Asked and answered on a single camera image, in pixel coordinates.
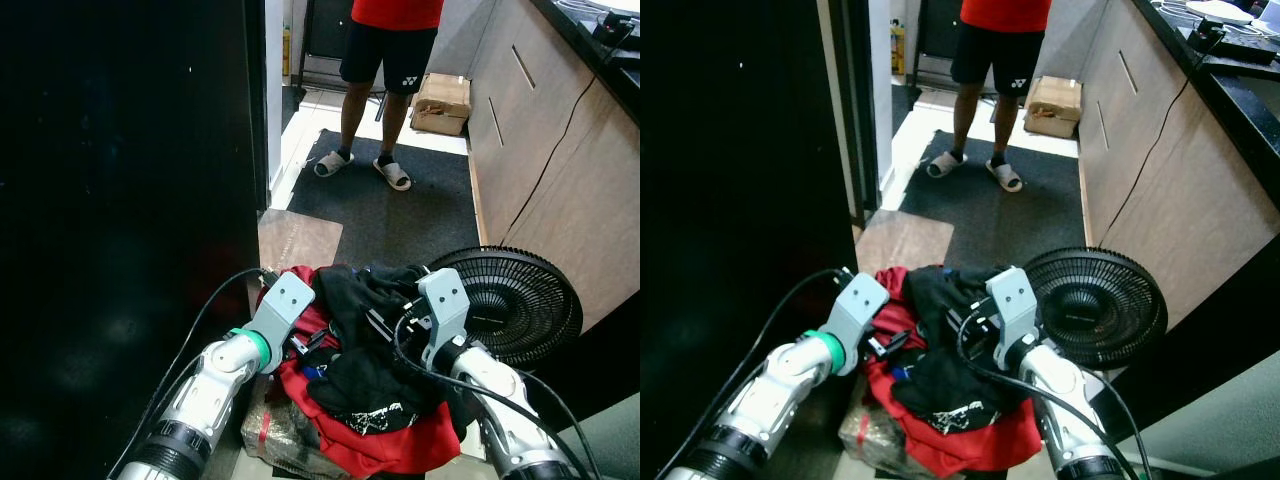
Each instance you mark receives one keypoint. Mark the person in red shirt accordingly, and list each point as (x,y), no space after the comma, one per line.
(390,40)
(1000,40)

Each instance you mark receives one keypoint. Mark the black countertop device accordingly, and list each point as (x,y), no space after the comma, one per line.
(612,28)
(1235,45)

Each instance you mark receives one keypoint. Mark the tall black cabinet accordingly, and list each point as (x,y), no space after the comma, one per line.
(740,180)
(120,200)

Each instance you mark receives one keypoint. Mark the black countertop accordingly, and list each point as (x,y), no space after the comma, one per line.
(600,65)
(1240,110)

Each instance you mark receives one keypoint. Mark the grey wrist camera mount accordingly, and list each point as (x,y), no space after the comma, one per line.
(280,305)
(858,305)
(445,300)
(1015,300)

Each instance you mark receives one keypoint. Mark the black garment with white print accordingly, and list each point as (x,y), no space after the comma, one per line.
(940,385)
(365,385)

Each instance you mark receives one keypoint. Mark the yellow bottle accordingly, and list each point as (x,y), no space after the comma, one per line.
(898,48)
(288,50)

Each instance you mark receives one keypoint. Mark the red garment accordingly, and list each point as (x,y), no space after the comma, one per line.
(970,448)
(390,448)

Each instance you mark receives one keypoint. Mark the plastic wrapped brown package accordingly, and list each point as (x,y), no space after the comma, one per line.
(275,435)
(868,435)

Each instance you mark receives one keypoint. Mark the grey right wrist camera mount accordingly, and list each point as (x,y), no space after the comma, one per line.
(445,300)
(1015,300)

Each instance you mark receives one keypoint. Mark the brown cardboard box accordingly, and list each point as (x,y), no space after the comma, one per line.
(1053,105)
(442,103)

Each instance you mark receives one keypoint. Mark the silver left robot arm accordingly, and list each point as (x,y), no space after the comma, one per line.
(205,400)
(770,395)

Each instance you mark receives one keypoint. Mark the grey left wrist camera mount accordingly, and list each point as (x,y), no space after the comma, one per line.
(858,305)
(280,305)

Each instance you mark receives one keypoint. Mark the dark grey floor mat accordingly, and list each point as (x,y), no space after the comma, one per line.
(400,215)
(1010,215)

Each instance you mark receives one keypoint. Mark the white plate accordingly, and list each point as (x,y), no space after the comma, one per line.
(620,5)
(1220,10)

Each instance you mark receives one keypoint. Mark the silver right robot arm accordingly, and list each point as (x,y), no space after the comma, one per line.
(505,400)
(1065,400)

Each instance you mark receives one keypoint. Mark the black round fan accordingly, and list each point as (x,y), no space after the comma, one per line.
(525,305)
(1105,305)

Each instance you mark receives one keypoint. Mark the wooden kitchen cabinet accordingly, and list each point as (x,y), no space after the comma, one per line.
(1170,180)
(560,170)

